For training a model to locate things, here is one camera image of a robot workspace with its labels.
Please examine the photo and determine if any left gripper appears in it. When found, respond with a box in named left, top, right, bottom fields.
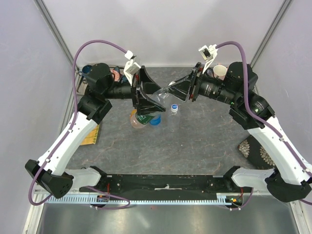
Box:
left=104, top=66, right=166, bottom=116

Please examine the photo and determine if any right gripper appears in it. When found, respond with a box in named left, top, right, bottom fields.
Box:
left=164, top=61, right=240, bottom=105

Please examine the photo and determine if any clear bottle green label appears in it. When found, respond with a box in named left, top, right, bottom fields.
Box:
left=136, top=88, right=174, bottom=125

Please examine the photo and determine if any Pocari Sweat bottle cap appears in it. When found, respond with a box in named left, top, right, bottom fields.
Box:
left=171, top=104, right=178, bottom=113

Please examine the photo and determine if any clear Pocari Sweat bottle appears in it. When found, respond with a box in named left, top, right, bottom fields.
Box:
left=168, top=108, right=181, bottom=133

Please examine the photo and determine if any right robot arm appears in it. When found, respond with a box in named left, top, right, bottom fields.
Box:
left=165, top=62, right=312, bottom=202

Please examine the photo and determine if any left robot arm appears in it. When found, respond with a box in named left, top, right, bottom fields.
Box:
left=25, top=63, right=165, bottom=198

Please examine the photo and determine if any blue water bottle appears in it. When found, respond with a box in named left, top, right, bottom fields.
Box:
left=149, top=114, right=161, bottom=126

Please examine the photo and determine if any orange drink bottle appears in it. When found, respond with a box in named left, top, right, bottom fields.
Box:
left=130, top=109, right=148, bottom=129

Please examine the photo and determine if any blue star-shaped dish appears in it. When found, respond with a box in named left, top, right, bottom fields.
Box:
left=111, top=66, right=128, bottom=83

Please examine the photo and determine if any red patterned bowl on tray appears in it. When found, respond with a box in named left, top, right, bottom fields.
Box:
left=110, top=67, right=122, bottom=82

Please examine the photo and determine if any pink plastic cup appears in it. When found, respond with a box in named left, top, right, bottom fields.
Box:
left=213, top=65, right=227, bottom=80

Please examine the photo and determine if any metal tray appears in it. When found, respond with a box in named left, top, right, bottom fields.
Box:
left=76, top=71, right=88, bottom=95

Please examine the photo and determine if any blue ceramic cup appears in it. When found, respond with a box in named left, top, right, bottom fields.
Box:
left=78, top=64, right=92, bottom=76

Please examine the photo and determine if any yellow woven plate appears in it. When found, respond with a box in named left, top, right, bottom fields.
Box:
left=80, top=125, right=100, bottom=146

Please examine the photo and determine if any black floral rectangular dish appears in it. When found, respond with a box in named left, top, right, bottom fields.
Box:
left=237, top=135, right=276, bottom=170

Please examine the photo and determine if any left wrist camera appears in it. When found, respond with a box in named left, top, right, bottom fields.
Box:
left=123, top=50, right=141, bottom=86

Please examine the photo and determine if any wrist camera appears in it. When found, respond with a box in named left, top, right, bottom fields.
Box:
left=123, top=50, right=141, bottom=86
left=198, top=44, right=218, bottom=72

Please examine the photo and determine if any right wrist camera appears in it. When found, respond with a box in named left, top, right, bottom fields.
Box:
left=198, top=44, right=218, bottom=72

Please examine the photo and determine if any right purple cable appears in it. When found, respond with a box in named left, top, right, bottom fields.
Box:
left=216, top=40, right=312, bottom=206

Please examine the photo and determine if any purple cable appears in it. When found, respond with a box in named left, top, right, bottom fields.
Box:
left=216, top=40, right=312, bottom=206
left=28, top=39, right=131, bottom=210

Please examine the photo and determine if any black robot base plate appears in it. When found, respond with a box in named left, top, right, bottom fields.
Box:
left=95, top=172, right=252, bottom=200

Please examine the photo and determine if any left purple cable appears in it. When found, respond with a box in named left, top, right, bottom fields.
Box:
left=28, top=39, right=131, bottom=210

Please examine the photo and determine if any blue cable duct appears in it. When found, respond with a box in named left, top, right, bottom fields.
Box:
left=46, top=194, right=231, bottom=205

